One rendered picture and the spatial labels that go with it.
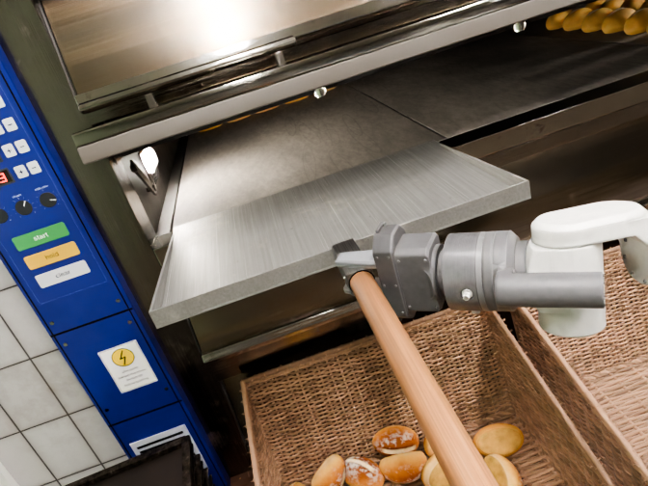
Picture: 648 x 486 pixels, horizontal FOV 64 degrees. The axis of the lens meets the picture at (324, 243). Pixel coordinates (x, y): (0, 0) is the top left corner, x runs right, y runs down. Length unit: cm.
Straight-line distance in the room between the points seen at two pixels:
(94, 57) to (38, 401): 68
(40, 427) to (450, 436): 99
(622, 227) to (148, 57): 70
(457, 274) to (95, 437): 91
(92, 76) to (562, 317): 75
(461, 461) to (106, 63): 76
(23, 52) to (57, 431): 74
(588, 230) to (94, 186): 76
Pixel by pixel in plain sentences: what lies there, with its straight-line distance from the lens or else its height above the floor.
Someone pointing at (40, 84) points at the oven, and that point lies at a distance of 96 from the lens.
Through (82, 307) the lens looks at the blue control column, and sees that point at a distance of 105.
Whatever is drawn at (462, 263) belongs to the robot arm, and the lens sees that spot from 57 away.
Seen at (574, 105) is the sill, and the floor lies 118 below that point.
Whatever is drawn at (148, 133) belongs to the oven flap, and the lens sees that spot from 79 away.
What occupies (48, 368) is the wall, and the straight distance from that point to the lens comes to 118.
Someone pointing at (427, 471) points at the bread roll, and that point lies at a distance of 113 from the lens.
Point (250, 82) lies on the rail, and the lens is 78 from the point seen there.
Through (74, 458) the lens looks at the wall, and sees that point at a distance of 132.
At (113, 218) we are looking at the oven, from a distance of 100.
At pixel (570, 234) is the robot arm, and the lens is 55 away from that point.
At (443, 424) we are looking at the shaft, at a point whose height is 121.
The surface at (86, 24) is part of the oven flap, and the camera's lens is 95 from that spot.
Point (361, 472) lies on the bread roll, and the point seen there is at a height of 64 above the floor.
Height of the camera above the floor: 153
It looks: 26 degrees down
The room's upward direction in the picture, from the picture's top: 17 degrees counter-clockwise
